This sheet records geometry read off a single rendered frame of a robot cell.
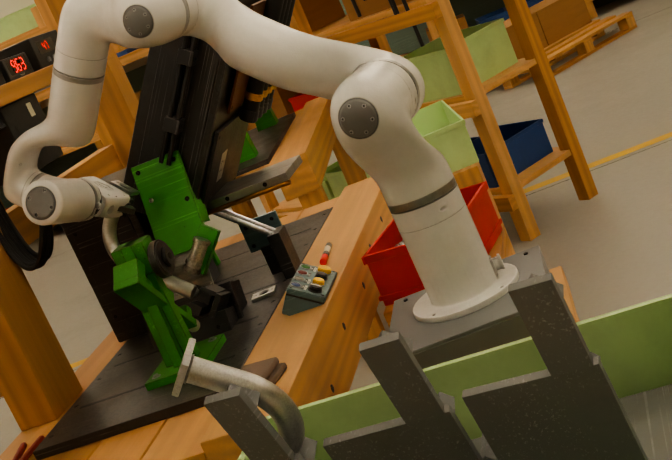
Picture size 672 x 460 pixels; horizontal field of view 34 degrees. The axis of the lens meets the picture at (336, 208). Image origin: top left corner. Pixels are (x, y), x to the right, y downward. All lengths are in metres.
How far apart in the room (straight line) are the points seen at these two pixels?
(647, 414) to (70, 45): 1.12
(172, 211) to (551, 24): 7.22
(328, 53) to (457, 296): 0.45
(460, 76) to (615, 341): 3.46
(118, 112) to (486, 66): 2.33
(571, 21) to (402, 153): 7.83
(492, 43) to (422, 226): 3.40
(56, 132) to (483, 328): 0.83
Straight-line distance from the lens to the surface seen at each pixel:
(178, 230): 2.34
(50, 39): 2.69
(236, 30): 1.79
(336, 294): 2.23
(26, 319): 2.34
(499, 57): 5.13
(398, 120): 1.67
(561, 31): 9.40
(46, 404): 2.33
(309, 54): 1.77
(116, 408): 2.15
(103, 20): 1.87
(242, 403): 1.16
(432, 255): 1.77
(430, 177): 1.74
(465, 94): 4.87
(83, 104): 1.97
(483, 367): 1.48
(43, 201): 2.03
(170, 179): 2.34
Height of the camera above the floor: 1.52
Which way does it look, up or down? 12 degrees down
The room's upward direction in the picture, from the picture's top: 23 degrees counter-clockwise
